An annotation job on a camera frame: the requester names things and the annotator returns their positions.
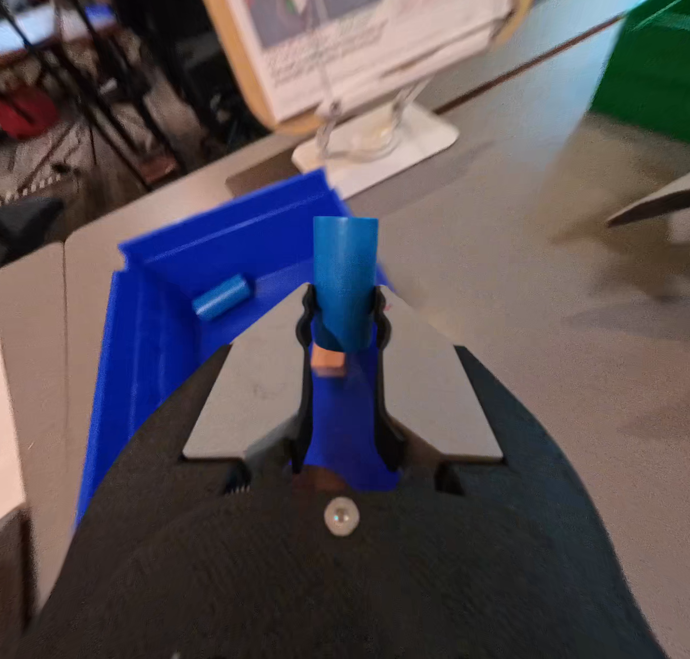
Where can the green plastic bin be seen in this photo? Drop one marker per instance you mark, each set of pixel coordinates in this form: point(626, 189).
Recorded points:
point(647, 66)

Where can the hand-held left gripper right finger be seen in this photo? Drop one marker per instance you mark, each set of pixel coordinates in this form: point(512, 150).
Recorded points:
point(436, 400)

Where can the blue plastic bin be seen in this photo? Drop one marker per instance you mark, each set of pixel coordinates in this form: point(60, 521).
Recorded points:
point(161, 346)

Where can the natural wooden plank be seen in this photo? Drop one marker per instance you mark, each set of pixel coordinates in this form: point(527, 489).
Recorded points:
point(326, 358)

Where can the black office chair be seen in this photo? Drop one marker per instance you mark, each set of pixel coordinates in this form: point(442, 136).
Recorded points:
point(27, 228)

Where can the blue wooden cylinder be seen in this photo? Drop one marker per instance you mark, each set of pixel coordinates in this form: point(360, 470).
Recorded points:
point(345, 276)
point(222, 297)

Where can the printed instruction sheet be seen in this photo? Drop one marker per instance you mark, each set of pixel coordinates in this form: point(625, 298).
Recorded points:
point(366, 39)

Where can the red bag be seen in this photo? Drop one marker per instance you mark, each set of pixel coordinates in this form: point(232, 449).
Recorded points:
point(24, 112)

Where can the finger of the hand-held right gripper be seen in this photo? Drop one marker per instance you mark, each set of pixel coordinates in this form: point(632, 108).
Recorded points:
point(663, 198)

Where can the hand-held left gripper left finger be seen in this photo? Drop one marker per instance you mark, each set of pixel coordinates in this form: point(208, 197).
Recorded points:
point(242, 400)

